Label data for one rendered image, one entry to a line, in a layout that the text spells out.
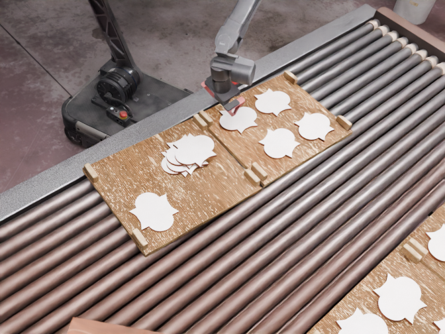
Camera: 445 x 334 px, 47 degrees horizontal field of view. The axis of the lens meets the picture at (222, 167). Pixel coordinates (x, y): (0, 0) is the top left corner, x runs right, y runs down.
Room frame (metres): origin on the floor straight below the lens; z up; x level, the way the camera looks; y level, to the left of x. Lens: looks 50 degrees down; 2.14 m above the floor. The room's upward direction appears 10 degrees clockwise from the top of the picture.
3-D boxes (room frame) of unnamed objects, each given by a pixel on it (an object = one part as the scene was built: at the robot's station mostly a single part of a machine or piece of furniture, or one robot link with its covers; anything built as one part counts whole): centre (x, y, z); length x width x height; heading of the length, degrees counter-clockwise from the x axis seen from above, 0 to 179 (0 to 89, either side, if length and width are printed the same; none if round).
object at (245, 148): (1.23, -0.15, 0.93); 0.41 x 0.35 x 0.02; 137
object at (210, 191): (0.93, 0.14, 0.93); 0.41 x 0.35 x 0.02; 135
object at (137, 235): (0.69, 0.18, 0.95); 0.06 x 0.02 x 0.03; 45
